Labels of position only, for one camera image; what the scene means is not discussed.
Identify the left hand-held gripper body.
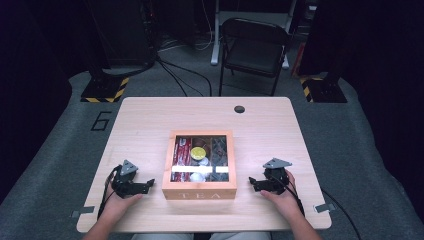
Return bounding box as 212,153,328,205
111,159,143,200

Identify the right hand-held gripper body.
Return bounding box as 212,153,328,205
262,157,293,196

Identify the wooden tea box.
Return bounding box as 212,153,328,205
161,129,238,201

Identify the yellow coffee capsule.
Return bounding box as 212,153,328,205
190,146,207,161

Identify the person's left hand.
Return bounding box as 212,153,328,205
103,193,144,219

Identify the person's right hand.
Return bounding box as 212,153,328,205
259,170,303,219

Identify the red stick packet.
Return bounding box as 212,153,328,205
179,137,193,167
170,138,181,183

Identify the pile of dark pyramid tea bags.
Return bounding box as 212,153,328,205
211,136,230,183

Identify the person's left leg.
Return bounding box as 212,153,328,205
131,232,194,240

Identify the person's leg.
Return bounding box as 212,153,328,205
209,231,272,240
131,232,194,240

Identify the grey tape strip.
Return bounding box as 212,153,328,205
70,205,96,218
314,203,337,214

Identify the person's right leg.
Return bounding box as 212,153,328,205
209,231,272,240

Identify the black stand with striped base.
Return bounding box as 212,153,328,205
79,59,130,104
299,71,348,104

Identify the red object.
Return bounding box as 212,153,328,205
291,43,306,78

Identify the black folding chair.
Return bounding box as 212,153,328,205
218,17,292,98

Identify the black equipment cabinet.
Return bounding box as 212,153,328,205
84,0,158,69

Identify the left hand-held gripper black cable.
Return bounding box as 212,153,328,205
96,164,123,221

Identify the hand-held gripper black cable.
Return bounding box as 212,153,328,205
96,164,123,221
271,174,363,240

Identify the right hand-held gripper black cable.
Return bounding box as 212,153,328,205
271,174,363,240

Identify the black floor cable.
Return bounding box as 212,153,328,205
156,56,213,98

